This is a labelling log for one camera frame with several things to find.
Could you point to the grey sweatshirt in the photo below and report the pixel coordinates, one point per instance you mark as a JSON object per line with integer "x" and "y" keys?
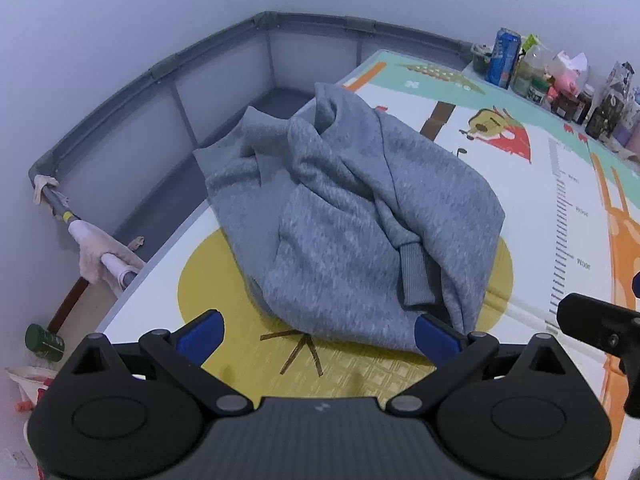
{"x": 350, "y": 220}

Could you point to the white tissue pack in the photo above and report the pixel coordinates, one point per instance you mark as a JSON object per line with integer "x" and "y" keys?
{"x": 570, "y": 61}

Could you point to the pink thermos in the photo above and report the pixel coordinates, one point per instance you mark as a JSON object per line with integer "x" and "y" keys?
{"x": 634, "y": 137}

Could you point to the green lidded jar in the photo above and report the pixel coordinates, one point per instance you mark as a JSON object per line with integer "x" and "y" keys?
{"x": 539, "y": 91}

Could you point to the patterned gift bag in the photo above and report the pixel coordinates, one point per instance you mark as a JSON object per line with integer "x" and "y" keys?
{"x": 610, "y": 105}

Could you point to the pink pig toy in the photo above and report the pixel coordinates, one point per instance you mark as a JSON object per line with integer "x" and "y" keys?
{"x": 567, "y": 82}

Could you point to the dark green jar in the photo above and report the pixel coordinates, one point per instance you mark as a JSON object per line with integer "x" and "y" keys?
{"x": 482, "y": 60}

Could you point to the clear glass jar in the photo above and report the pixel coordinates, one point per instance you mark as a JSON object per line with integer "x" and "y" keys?
{"x": 530, "y": 70}

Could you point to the printed foam play mat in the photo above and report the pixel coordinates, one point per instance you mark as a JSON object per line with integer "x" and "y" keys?
{"x": 530, "y": 260}

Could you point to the dark brown jar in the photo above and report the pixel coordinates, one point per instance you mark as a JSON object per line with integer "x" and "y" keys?
{"x": 565, "y": 106}

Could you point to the brown wooden leg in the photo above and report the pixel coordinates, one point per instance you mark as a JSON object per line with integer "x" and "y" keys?
{"x": 70, "y": 305}

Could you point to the grey playpen fence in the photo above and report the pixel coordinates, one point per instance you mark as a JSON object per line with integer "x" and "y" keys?
{"x": 220, "y": 85}

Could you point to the brown glass bottle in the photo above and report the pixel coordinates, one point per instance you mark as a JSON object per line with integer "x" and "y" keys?
{"x": 585, "y": 102}

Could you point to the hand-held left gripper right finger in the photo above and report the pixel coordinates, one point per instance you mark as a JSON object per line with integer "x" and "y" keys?
{"x": 435, "y": 336}

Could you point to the purple bottle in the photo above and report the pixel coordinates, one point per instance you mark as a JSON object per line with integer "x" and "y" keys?
{"x": 621, "y": 134}

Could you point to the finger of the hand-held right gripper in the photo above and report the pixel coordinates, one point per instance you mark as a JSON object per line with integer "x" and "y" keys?
{"x": 636, "y": 284}
{"x": 590, "y": 317}

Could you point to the green white tube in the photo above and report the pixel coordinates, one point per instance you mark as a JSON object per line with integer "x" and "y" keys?
{"x": 531, "y": 42}

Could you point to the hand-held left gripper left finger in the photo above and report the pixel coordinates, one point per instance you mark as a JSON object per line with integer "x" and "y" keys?
{"x": 200, "y": 334}

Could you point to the white red plastic bag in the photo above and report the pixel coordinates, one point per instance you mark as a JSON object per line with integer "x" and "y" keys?
{"x": 30, "y": 385}

